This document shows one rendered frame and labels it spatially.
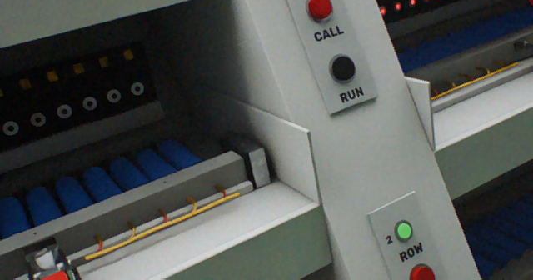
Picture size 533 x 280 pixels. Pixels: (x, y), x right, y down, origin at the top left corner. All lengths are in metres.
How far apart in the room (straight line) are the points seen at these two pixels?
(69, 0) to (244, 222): 0.17
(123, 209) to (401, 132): 0.19
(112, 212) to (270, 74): 0.13
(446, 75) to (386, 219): 0.18
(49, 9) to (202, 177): 0.14
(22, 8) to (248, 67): 0.14
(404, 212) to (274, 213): 0.09
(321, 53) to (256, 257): 0.14
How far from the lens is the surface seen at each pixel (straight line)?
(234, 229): 0.35
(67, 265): 0.33
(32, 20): 0.35
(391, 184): 0.39
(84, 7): 0.35
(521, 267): 0.56
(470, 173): 0.45
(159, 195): 0.37
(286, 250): 0.36
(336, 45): 0.38
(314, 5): 0.38
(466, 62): 0.53
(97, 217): 0.36
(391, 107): 0.40
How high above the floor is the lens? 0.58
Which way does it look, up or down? 1 degrees down
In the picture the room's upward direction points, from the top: 21 degrees counter-clockwise
